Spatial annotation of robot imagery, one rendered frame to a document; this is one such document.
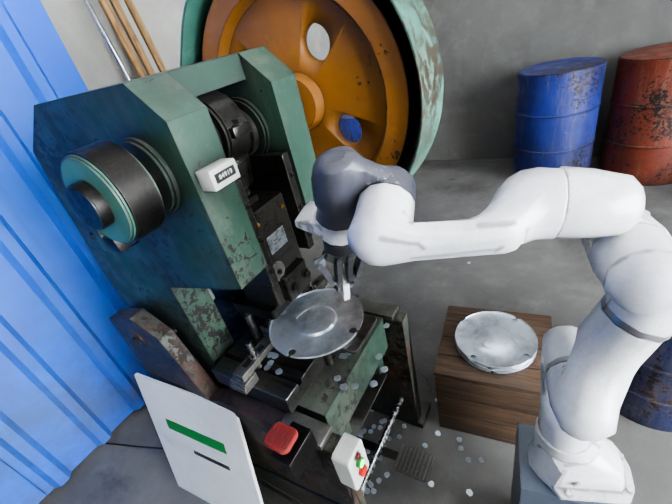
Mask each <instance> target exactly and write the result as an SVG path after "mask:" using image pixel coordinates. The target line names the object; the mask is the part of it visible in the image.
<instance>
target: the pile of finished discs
mask: <svg viewBox="0 0 672 504"><path fill-rule="evenodd" d="M455 344H456V348H457V350H458V352H459V354H460V355H461V356H462V358H463V359H464V360H465V361H467V362H468V363H469V364H471V365H472V366H474V367H476V368H478V369H480V370H483V371H486V372H490V373H491V371H493V373H497V374H507V373H514V372H517V371H520V370H522V369H524V368H526V367H527V366H529V365H530V364H531V363H532V362H533V360H534V359H535V357H536V354H537V348H538V339H537V336H536V334H535V332H534V330H533V329H532V328H531V327H530V326H529V325H528V324H527V323H526V322H525V321H523V320H522V319H516V317H514V315H511V314H508V313H504V312H499V311H482V312H477V313H474V314H471V315H469V316H467V317H466V319H464V321H461V322H460V323H459V324H458V326H457V328H456V331H455Z"/></svg>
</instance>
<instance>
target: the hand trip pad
mask: <svg viewBox="0 0 672 504"><path fill-rule="evenodd" d="M297 438H298V432H297V430H296V429H295V428H293V427H291V426H289V425H287V424H284V423H282V422H276V423H274V424H273V425H272V427H271V428H270V430H269V431H268V433H267V434H266V436H265V437H264V444H265V446H266V447H267V448H269V449H271V450H273V451H275V452H277V453H279V454H281V455H285V454H287V453H288V452H289V451H290V450H291V448H292V446H293V445H294V443H295V441H296V440H297Z"/></svg>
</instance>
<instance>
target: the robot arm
mask: <svg viewBox="0 0 672 504"><path fill-rule="evenodd" d="M311 182H312V192H313V199H314V201H309V202H308V203H307V204H306V205H305V206H304V207H303V209H302V210H301V212H300V213H299V215H298V216H297V218H296V220H295V226H296V227H297V228H299V229H302V230H304V231H307V232H310V233H312V234H314V235H316V236H318V237H321V238H322V240H323V245H324V250H323V252H322V256H321V257H320V258H317V257H316V258H314V259H313V261H314V264H315V266H316V269H318V270H319V271H321V272H322V273H323V275H324V276H325V278H326V279H327V281H328V283H329V284H330V286H331V287H334V286H335V285H336V287H337V290H338V291H339V292H341V294H342V296H343V299H344V301H346V300H349V299H350V289H349V288H352V287H353V284H354V283H355V282H354V280H353V279H354V278H359V277H360V276H361V273H362V270H363V267H364V264H365V263H367V264H369V265H375V266H388V265H393V264H399V263H405V262H411V261H419V260H432V259H444V258H457V257H469V256H482V255H494V254H506V253H508V252H511V251H514V250H516V249H517V248H518V247H519V246H520V245H521V244H524V243H527V242H531V241H534V240H545V239H554V238H562V239H581V242H582V244H583V246H584V249H585V252H586V255H587V258H588V261H589V263H590V266H591V267H592V270H593V272H594V274H595V275H596V276H597V278H598V279H599V280H600V282H601V283H602V285H603V286H602V288H603V289H604V290H605V292H606V293H607V294H605V295H604V296H603V297H602V298H601V300H600V301H599V302H598V303H597V305H596V306H595V307H594V308H593V310H592V311H591V312H590V313H589V315H588V316H587V317H586V318H585V320H584V321H583V322H582V323H581V325H580V326H579V327H578V328H576V327H574V326H556V327H554V328H551V329H549V330H548V331H547V332H546V333H545V334H544V336H543V339H542V352H541V401H540V408H539V416H538V418H537V420H536V424H535V429H534V437H533V440H532V441H531V442H530V444H529V445H528V446H527V453H528V461H529V465H530V467H531V468H532V469H533V470H534V472H535V473H536V474H537V475H538V477H539V478H540V479H541V480H542V481H543V482H544V483H546V484H547V485H548V486H549V487H550V488H551V489H552V490H553V492H554V493H555V494H556V495H557V496H558V498H559V499H560V500H573V501H587V502H601V503H615V504H630V503H631V501H632V498H633V496H634V493H635V488H634V483H633V478H632V474H631V470H630V467H629V465H628V463H627V461H626V460H625V458H624V455H623V454H622V453H621V452H620V451H619V450H618V448H617V447H616V446H615V445H614V444H613V442H612V441H610V440H609V439H607V437H610V436H612V435H614V434H615V433H616V429H617V423H618V418H619V412H620V408H621V405H622V403H623V400H624V398H625V395H626V393H627V391H628V388H629V386H630V383H631V381H632V379H633V376H634V375H635V373H636V372H637V370H638V369H639V367H640V366H641V365H642V364H643V363H644V362H645V361H646V360H647V358H648V357H649V356H650V355H651V354H652V353H653V352H654V351H655V350H656V349H657V348H658V347H659V346H660V345H661V344H662V343H663V342H664V341H667V340H669V339H670V338H671V337H672V237H671V236H670V234H669V233H668V231H667V230H666V228H665V227H663V226H662V225H661V224H660V223H658V222H657V221H656V220H655V219H654V218H652V217H651V215H650V212H648V211H647V210H645V193H644V189H643V186H642V185H641V184H640V183H639V182H638V181H637V180H636V179H635V177H634V176H632V175H627V174H621V173H616V172H610V171H605V170H599V169H594V168H581V167H567V166H561V167H560V168H544V167H537V168H531V169H525V170H520V171H519V172H517V173H515V174H513V175H512V176H510V177H508V178H507V179H506V180H505V181H504V183H503V184H502V185H501V186H500V187H499V188H498V190H497V192H496V193H495V195H494V197H493V198H492V200H491V202H490V204H489V205H488V207H487V208H486V209H485V210H484V211H483V212H482V213H480V214H479V215H477V216H474V217H472V218H470V219H461V220H449V221H436V222H420V223H415V222H413V220H414V210H415V199H416V182H415V180H414V178H413V176H412V175H411V174H410V173H408V172H407V171H406V170H405V169H403V168H401V167H399V166H395V165H382V164H379V163H376V162H373V161H371V160H369V159H366V158H364V157H363V156H361V155H360V154H359V153H358V152H357V151H356V150H354V149H353V148H352V147H348V146H338V147H335V148H331V149H329V150H326V151H324V152H323V153H322V154H321V155H320V156H319V157H318V158H317V159H316V161H315V163H314V165H313V169H312V176H311ZM355 256H356V258H355V261H354V263H353V259H354V257H355ZM326 261H328V262H330V263H332V264H333V265H334V277H332V275H331V274H330V272H329V270H328V268H327V267H326ZM343 263H344V267H345V274H344V275H342V268H343V267H342V264H343ZM345 275H346V276H345Z"/></svg>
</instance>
